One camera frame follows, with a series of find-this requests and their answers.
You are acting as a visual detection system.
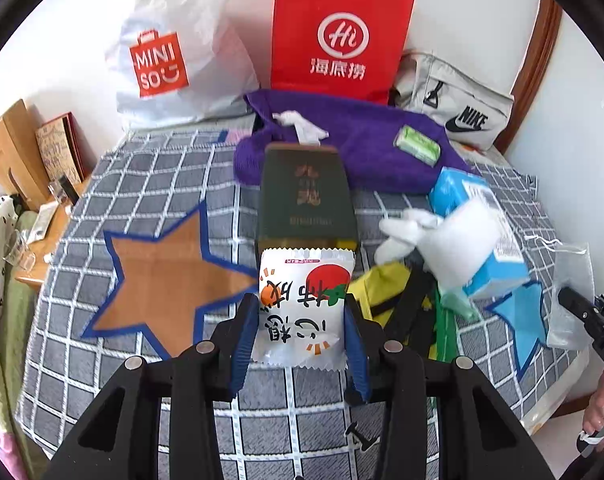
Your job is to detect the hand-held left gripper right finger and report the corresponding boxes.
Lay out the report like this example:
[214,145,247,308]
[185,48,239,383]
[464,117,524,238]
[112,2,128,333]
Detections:
[343,292,558,480]

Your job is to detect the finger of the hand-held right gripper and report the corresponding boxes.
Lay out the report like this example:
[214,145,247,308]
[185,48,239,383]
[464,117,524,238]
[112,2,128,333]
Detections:
[557,287,603,333]

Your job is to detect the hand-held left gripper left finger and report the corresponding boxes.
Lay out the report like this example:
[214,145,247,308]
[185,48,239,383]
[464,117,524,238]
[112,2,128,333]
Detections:
[44,292,263,480]

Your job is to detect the white snack packet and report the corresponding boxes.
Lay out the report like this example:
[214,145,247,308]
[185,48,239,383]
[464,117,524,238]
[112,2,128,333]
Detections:
[251,247,357,372]

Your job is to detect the yellow bag with black straps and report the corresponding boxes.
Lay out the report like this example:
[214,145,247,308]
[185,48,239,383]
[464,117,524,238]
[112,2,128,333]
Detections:
[349,260,443,361]

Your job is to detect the person's right hand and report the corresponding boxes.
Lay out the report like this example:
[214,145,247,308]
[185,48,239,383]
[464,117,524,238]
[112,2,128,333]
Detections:
[582,370,604,441]

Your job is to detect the blue tissue packet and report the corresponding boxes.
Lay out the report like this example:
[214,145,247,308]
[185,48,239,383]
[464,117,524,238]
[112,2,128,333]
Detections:
[427,167,530,301]

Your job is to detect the dark green box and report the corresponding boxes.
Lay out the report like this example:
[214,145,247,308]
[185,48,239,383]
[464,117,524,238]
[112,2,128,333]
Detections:
[254,142,360,261]

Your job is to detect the white orange print sheet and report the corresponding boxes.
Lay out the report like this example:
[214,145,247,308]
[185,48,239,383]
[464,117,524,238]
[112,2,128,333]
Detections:
[452,140,508,166]

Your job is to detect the grey plaid star bedsheet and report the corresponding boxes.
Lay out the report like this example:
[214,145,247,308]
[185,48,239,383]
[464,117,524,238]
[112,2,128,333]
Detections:
[17,127,590,480]

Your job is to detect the green wipes packet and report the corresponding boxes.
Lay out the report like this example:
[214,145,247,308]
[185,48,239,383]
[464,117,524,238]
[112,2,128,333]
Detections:
[393,126,441,163]

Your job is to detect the purple towel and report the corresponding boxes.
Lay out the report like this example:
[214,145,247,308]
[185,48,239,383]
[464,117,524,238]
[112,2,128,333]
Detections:
[232,87,475,196]

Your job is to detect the white crumpled tissue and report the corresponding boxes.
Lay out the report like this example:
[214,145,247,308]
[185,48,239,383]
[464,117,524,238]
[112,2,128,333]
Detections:
[272,110,330,143]

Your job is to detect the wooden nightstand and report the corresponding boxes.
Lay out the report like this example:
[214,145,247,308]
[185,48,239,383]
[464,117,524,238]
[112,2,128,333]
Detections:
[14,180,90,291]

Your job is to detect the green cloth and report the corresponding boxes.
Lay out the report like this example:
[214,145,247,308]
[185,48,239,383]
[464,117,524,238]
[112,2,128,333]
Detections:
[0,210,48,461]

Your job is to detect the white paper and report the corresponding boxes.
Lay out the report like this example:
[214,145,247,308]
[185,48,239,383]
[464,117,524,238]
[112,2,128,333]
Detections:
[29,205,55,238]

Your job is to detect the grey sling bag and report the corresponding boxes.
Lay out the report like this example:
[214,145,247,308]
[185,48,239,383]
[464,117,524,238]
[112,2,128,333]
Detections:
[389,50,515,151]

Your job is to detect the clear glasses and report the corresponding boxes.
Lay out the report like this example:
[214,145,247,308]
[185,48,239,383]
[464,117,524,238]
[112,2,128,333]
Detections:
[2,232,38,271]

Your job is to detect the red framed book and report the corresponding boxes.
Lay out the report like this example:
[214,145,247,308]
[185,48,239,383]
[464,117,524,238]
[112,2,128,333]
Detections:
[34,112,93,186]

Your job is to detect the white plastic shopping bag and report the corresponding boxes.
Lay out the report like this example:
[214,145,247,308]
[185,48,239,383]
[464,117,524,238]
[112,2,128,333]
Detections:
[104,0,260,131]

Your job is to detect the red paper shopping bag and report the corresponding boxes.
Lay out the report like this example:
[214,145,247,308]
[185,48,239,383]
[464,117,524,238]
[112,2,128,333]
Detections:
[269,0,415,106]

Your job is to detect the clear drawstring pouch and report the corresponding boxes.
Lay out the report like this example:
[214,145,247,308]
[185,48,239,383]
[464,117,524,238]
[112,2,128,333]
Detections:
[547,242,595,351]

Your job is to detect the brown wooden frame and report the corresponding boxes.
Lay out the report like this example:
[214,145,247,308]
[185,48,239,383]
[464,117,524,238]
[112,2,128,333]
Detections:
[492,0,565,156]

